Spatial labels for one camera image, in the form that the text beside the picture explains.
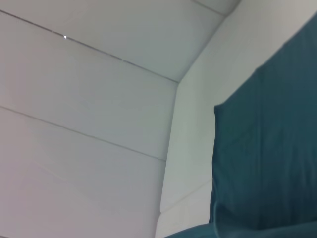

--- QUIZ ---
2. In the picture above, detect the teal FREE print t-shirt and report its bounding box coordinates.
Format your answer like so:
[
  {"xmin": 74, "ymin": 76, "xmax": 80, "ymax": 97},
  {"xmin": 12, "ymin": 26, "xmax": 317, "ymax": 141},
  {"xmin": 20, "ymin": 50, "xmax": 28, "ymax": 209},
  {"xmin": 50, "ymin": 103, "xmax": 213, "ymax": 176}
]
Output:
[{"xmin": 163, "ymin": 12, "xmax": 317, "ymax": 238}]

